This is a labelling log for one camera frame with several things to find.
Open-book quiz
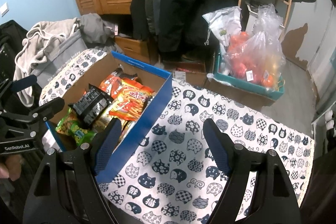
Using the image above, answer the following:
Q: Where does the blue cardboard box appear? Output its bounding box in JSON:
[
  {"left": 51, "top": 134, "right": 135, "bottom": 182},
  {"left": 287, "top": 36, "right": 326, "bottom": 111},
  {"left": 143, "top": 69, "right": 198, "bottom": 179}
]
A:
[{"left": 39, "top": 49, "right": 172, "bottom": 183}]

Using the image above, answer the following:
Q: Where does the person left hand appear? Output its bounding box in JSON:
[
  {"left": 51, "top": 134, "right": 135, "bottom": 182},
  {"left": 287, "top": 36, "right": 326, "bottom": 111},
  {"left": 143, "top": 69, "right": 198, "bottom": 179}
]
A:
[{"left": 0, "top": 155, "right": 23, "bottom": 181}]

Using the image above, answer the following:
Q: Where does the white printed plastic bag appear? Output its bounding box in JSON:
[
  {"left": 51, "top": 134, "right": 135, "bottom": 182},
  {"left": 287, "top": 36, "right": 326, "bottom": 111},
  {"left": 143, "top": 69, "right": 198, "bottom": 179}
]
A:
[{"left": 202, "top": 6, "right": 242, "bottom": 57}]

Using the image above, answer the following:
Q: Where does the black snack bag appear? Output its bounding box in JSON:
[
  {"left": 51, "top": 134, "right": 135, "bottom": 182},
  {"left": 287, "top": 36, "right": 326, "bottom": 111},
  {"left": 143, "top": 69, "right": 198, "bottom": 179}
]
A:
[{"left": 68, "top": 84, "right": 113, "bottom": 129}]

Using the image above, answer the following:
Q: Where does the green peanut snack bag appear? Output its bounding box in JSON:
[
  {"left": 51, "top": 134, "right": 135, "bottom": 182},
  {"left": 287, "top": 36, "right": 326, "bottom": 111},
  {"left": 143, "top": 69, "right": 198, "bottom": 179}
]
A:
[{"left": 55, "top": 107, "right": 96, "bottom": 146}]

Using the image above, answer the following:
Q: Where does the red fries snack bag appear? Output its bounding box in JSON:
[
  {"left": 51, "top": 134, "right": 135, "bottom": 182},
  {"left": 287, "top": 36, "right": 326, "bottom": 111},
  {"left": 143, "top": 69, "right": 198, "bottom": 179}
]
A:
[{"left": 109, "top": 79, "right": 154, "bottom": 121}]

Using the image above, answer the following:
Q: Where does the clear plastic bag of fruit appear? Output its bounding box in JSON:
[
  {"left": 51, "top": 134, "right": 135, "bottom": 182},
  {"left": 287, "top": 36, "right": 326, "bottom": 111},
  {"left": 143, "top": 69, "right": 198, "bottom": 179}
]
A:
[{"left": 224, "top": 4, "right": 285, "bottom": 91}]

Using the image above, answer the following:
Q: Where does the orange snack bag in box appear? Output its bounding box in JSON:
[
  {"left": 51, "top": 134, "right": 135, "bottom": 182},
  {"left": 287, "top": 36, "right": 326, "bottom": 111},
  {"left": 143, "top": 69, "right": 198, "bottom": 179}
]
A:
[{"left": 98, "top": 68, "right": 138, "bottom": 99}]

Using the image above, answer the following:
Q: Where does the brown cardboard box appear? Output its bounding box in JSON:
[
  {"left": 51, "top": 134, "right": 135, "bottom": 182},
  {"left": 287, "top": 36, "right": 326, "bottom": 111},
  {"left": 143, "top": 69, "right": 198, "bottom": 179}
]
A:
[{"left": 114, "top": 35, "right": 208, "bottom": 88}]

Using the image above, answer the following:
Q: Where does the teal cardboard box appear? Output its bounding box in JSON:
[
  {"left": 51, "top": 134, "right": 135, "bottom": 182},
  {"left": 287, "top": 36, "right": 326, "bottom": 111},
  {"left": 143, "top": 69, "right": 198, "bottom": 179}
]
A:
[{"left": 213, "top": 52, "right": 285, "bottom": 101}]

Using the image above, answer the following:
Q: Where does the cat pattern tablecloth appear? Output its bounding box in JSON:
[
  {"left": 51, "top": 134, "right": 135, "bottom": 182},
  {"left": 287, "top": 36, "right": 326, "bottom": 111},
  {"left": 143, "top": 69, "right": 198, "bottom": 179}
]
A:
[{"left": 39, "top": 49, "right": 315, "bottom": 223}]

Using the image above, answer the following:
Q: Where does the grey clothes pile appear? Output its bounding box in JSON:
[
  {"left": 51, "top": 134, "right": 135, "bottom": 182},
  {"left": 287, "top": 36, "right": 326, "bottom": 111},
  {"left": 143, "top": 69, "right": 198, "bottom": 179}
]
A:
[{"left": 12, "top": 12, "right": 124, "bottom": 106}]

